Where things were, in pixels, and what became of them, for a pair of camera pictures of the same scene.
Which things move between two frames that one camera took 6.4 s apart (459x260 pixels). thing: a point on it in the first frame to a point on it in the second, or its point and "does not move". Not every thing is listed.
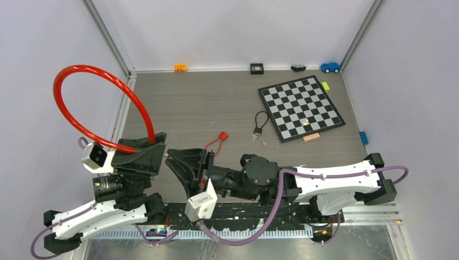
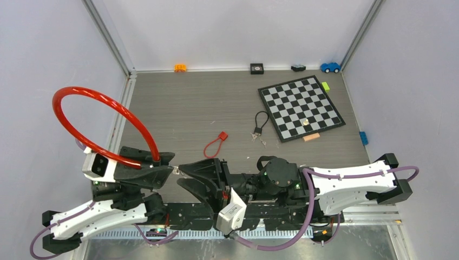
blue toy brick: [364, 137] does not move
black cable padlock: [257, 131] does not move
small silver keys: [254, 136] does not move
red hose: [58, 97] to [56, 104]
